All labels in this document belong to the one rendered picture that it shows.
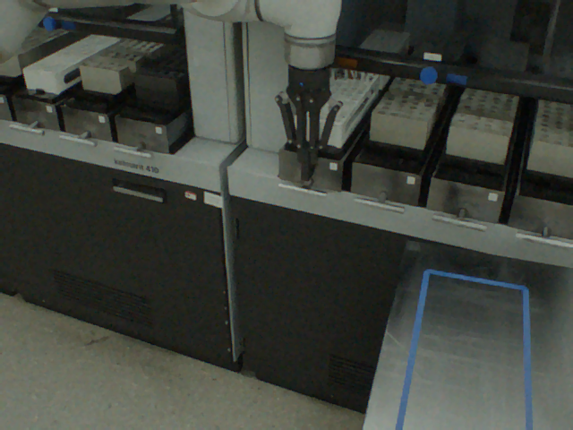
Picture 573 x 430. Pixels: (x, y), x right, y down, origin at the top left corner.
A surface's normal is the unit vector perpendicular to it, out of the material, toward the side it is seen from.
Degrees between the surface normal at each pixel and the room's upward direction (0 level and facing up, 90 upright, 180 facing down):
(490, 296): 0
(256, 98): 90
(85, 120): 90
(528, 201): 90
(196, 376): 0
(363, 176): 90
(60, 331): 0
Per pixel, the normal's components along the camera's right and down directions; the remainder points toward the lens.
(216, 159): 0.00, -0.82
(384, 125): -0.37, 0.52
